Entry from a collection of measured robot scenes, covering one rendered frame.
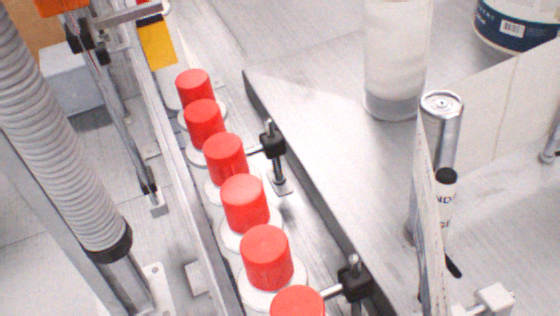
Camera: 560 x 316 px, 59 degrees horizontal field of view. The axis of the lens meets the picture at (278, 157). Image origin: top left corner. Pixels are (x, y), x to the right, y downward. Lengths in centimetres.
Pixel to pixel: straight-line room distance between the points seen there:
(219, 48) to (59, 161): 73
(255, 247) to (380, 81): 40
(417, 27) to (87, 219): 45
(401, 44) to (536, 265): 29
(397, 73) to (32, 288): 54
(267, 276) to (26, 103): 18
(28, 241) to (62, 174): 48
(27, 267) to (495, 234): 58
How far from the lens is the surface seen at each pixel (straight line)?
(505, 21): 85
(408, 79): 68
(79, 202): 32
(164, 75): 75
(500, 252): 59
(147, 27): 52
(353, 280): 51
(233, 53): 99
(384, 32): 64
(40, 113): 29
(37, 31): 105
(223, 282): 47
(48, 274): 73
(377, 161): 66
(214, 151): 40
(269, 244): 33
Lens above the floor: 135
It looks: 45 degrees down
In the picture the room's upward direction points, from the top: 10 degrees counter-clockwise
